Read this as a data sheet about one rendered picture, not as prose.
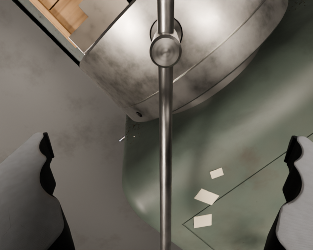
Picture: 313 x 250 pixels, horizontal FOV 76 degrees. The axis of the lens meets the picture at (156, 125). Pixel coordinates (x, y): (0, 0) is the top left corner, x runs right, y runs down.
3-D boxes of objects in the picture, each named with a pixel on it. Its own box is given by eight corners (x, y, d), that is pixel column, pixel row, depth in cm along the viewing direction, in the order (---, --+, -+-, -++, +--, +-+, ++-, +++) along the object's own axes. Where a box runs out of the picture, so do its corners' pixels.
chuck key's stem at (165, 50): (156, 21, 23) (148, 34, 13) (175, 20, 23) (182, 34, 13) (156, 41, 24) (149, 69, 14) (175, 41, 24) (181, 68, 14)
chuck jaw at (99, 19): (148, 28, 32) (95, 78, 33) (145, 30, 36) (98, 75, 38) (96, -40, 28) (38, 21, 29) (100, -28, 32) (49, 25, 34)
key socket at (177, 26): (151, 15, 23) (149, 17, 20) (181, 15, 22) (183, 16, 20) (152, 46, 24) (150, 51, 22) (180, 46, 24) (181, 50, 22)
